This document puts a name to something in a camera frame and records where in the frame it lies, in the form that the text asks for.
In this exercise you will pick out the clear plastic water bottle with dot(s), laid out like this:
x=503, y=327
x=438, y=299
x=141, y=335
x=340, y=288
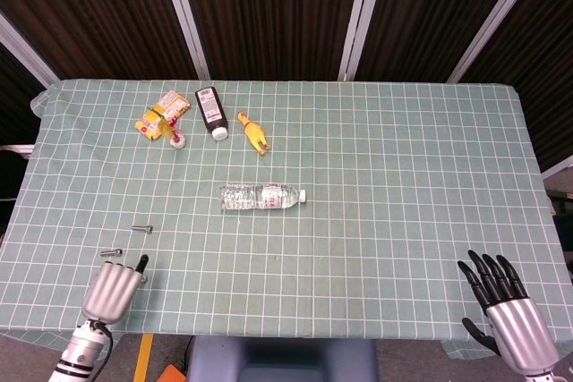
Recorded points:
x=255, y=197

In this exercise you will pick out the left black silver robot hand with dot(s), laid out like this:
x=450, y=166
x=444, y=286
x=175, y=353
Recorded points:
x=109, y=292

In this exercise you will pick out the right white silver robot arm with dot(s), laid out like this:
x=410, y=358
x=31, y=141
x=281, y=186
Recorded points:
x=546, y=377

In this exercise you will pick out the yellow floor tape strip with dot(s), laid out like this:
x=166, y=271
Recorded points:
x=143, y=357

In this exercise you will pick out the yellow pink feather shuttlecock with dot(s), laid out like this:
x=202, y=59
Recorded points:
x=177, y=140

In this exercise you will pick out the orange box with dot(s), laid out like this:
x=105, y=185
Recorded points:
x=172, y=374

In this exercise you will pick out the dark equipment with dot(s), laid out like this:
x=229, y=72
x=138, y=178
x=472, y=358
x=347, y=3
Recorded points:
x=561, y=205

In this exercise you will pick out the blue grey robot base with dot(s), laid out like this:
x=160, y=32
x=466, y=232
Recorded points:
x=282, y=359

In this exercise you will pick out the white partition post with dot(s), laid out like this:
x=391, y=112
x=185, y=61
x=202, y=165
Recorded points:
x=22, y=53
x=557, y=168
x=183, y=19
x=497, y=19
x=360, y=19

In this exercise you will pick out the yellow snack packet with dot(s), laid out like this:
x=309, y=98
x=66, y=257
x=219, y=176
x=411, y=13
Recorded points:
x=168, y=107

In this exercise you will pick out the white shelf rail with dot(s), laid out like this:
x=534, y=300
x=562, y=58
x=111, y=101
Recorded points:
x=18, y=148

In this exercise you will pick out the dark brown bottle white cap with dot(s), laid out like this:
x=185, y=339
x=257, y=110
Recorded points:
x=210, y=109

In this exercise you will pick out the yellow rubber chicken toy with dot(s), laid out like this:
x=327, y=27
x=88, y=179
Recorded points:
x=255, y=133

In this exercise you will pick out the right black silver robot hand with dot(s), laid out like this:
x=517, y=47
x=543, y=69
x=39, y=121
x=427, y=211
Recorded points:
x=521, y=333

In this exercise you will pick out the green checked tablecloth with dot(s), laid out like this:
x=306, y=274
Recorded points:
x=358, y=221

